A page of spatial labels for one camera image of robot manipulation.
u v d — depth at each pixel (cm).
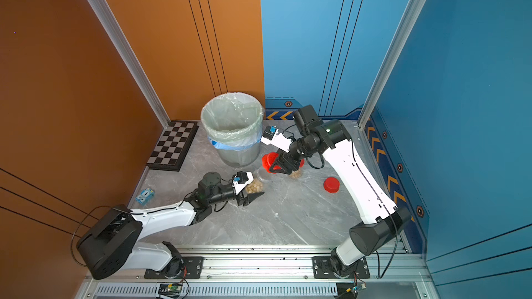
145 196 90
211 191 65
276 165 59
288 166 58
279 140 59
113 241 43
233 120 102
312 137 47
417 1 75
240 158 95
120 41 85
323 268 72
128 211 48
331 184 94
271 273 73
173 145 106
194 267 74
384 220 40
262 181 70
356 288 69
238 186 68
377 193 42
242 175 66
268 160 65
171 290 71
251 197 75
